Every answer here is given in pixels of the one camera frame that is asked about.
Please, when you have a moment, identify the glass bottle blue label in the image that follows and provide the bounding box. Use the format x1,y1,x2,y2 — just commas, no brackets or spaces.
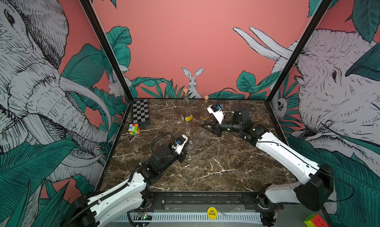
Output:
187,128,211,153

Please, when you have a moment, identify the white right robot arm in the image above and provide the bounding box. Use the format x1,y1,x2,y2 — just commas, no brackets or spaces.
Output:
201,105,333,211

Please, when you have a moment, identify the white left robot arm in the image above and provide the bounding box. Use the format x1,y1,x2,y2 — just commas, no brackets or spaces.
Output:
60,142,188,227

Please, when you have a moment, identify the glass bottle yellow price label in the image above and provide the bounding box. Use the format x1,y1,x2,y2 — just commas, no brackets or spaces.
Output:
181,88,193,129

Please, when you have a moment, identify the colourful rubiks cube on table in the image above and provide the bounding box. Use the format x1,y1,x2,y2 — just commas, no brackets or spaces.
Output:
128,124,141,135

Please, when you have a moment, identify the black white chessboard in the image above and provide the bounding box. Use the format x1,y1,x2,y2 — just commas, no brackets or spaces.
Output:
132,99,151,127

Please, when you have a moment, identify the yellow round big blind sticker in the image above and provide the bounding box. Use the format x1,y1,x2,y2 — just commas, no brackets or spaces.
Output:
207,207,218,220

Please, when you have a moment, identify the colourful cube bottom right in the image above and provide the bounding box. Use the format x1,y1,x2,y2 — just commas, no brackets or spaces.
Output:
304,214,329,227

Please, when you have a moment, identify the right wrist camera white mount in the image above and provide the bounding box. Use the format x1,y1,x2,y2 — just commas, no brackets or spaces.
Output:
207,105,224,124

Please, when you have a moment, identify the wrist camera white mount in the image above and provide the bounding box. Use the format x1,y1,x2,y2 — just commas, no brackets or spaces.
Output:
174,134,189,155
207,105,224,124

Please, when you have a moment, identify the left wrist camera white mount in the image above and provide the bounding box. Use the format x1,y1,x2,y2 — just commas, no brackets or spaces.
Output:
174,134,189,155

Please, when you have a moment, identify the thin black right cable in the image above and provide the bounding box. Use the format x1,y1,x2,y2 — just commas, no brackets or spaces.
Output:
216,87,242,109

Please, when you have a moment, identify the black corrugated left cable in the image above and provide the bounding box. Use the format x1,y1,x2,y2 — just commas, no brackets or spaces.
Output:
62,131,176,227

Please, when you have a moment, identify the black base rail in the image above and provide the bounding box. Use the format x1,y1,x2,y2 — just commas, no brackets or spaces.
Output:
143,191,292,212

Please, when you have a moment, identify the white perforated cable tray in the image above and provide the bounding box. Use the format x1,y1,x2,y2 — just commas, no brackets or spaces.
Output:
130,212,262,224

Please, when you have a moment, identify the black left frame post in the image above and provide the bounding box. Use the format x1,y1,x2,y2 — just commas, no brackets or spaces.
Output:
79,0,134,102

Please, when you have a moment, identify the black frame post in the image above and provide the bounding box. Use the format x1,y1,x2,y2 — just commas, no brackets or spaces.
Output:
79,0,134,102
266,0,333,103

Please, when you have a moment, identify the black right frame post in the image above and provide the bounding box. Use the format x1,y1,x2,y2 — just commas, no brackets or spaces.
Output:
266,0,333,103

